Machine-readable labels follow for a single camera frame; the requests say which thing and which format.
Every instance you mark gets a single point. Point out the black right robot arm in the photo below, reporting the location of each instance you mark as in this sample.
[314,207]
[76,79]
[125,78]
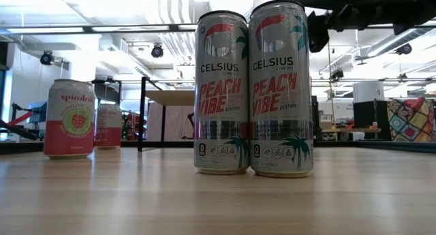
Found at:
[381,7]

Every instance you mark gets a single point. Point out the white cylinder container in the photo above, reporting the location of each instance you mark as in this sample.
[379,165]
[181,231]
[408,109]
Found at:
[368,92]

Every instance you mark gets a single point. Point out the red bar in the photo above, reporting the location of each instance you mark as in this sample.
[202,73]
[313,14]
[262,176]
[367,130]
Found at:
[18,119]

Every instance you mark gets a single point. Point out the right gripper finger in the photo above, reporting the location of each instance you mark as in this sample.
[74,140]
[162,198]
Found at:
[318,32]

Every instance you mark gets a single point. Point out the colourful patchwork quilt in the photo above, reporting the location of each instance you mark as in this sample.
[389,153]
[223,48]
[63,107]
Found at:
[410,119]

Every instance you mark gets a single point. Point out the Celsius Peach Vibe can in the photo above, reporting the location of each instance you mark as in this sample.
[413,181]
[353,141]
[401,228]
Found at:
[281,92]
[221,92]

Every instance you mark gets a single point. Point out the blue background monitor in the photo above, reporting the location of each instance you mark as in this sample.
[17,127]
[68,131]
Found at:
[38,112]

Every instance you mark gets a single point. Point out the black aluminium table frame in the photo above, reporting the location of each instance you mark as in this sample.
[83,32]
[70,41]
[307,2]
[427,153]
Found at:
[374,146]

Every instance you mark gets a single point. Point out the pink white Spindrift can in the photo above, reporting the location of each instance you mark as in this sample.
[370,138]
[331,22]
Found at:
[108,126]
[69,121]

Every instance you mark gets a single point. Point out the black ceiling spotlight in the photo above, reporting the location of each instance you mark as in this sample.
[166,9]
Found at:
[404,49]
[47,58]
[157,51]

